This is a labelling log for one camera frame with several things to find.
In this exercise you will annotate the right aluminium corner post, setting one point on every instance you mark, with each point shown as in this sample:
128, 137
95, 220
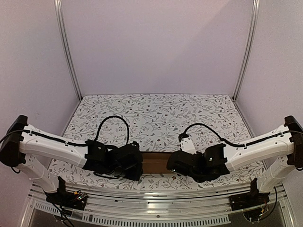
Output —
248, 48

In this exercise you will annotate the aluminium front rail frame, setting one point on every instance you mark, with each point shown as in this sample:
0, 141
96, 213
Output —
201, 207

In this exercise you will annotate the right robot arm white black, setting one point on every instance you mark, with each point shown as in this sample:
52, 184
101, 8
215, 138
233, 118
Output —
285, 143

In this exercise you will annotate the brown cardboard box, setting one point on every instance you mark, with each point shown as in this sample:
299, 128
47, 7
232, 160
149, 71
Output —
155, 162

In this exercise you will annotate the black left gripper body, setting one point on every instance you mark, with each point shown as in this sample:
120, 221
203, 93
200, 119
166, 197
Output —
134, 175

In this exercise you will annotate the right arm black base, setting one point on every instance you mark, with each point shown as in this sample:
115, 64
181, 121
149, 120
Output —
248, 200

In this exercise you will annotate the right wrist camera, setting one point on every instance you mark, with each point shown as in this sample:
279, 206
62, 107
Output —
186, 143

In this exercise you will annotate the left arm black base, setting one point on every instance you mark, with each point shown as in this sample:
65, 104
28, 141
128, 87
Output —
75, 200

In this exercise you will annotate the aluminium corner post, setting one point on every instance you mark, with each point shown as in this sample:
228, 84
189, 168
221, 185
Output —
66, 48
248, 48

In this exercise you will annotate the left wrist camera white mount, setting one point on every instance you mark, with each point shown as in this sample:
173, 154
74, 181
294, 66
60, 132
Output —
135, 144

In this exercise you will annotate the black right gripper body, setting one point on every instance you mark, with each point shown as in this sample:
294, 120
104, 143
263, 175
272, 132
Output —
175, 164

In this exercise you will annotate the left aluminium corner post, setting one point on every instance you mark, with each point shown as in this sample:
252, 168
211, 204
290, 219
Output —
66, 48

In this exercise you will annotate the floral patterned table mat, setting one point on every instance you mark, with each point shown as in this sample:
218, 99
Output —
155, 122

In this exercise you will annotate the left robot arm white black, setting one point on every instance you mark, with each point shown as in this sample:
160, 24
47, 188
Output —
23, 142

